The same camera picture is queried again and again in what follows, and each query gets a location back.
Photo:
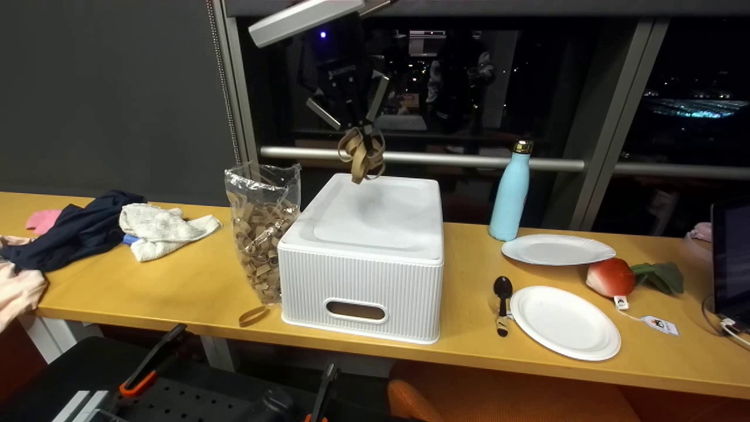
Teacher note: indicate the clear bag of rubber bands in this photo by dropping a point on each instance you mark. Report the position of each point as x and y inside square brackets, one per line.
[262, 205]

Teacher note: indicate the dark navy cloth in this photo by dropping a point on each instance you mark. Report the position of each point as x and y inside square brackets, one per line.
[77, 234]

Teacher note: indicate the black laptop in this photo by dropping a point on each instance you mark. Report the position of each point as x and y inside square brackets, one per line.
[731, 259]

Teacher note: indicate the metal window rail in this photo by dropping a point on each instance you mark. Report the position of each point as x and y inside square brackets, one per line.
[535, 163]

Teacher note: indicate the pink cloth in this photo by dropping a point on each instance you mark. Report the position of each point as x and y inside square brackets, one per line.
[22, 289]

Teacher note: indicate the small white tag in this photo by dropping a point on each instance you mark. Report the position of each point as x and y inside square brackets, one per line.
[661, 324]

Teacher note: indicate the black plastic spoon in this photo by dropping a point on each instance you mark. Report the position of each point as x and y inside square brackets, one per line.
[502, 289]

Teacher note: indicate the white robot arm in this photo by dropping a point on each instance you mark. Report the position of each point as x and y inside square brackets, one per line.
[307, 16]

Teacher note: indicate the orange chair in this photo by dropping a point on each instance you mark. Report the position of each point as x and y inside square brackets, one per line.
[459, 394]

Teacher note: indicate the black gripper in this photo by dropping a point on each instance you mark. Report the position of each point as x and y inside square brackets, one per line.
[341, 75]

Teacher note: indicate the white paper plate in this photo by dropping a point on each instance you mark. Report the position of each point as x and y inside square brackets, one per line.
[565, 324]
[555, 250]

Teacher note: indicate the black clamp orange handle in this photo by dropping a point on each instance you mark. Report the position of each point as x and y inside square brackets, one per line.
[153, 364]

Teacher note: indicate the white ribbed plastic tub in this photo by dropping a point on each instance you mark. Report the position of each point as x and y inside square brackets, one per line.
[367, 259]

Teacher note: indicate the light blue water bottle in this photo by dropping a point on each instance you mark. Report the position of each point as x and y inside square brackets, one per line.
[512, 193]

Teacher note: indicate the loose rubber band on table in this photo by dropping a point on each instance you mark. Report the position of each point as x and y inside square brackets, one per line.
[253, 314]

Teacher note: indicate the white patterned cloth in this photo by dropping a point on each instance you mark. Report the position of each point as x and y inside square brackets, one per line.
[156, 234]

